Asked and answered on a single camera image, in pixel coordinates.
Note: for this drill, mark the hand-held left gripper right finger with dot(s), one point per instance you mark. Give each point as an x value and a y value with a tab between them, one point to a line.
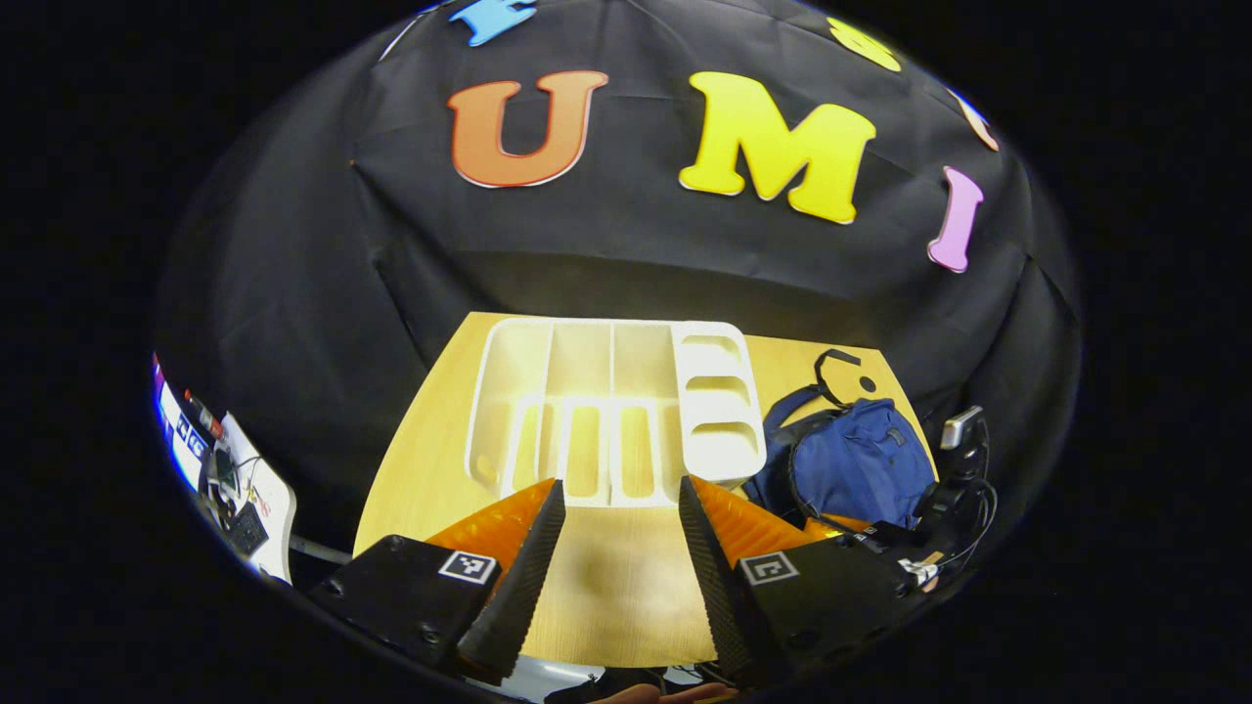
719	587

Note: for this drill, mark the computer monitor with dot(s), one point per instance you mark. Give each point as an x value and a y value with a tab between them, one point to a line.
176	430

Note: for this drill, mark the blue and black schoolbag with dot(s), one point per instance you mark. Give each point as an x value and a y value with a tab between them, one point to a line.
861	460

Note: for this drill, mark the white plastic bookshelf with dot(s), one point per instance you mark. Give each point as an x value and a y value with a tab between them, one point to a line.
587	362

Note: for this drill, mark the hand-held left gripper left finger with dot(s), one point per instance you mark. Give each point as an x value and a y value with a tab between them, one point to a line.
518	587

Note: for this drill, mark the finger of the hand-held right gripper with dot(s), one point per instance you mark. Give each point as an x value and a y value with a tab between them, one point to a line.
841	527

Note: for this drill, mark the black keyboard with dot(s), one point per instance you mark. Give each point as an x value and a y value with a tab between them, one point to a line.
248	528

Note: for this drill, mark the black backdrop cloth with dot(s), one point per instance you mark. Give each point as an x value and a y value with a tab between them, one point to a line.
636	264

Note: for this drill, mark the white side desk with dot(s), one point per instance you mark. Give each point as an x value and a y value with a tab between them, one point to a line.
274	489

